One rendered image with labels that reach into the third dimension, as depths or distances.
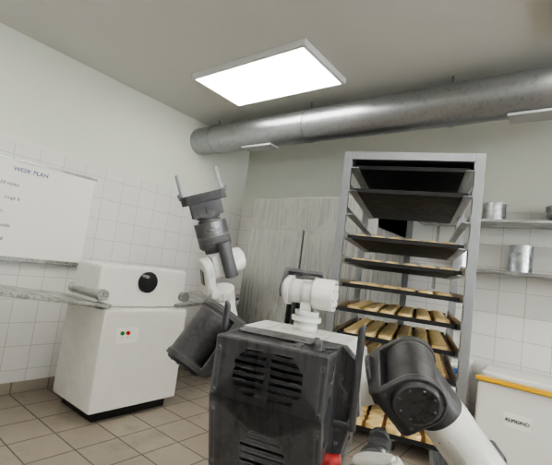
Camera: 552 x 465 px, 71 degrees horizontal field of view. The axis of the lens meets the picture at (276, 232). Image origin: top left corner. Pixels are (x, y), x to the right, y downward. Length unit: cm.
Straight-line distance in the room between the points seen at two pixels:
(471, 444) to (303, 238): 295
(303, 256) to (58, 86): 268
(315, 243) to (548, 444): 216
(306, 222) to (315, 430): 311
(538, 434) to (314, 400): 279
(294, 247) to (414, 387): 302
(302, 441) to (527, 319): 336
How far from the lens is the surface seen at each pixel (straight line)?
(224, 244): 100
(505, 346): 395
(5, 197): 387
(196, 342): 87
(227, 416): 72
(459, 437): 84
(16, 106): 400
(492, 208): 377
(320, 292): 80
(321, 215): 360
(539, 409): 332
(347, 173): 150
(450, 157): 150
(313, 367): 64
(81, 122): 419
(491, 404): 335
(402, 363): 76
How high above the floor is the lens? 134
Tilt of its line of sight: 5 degrees up
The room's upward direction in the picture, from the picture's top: 7 degrees clockwise
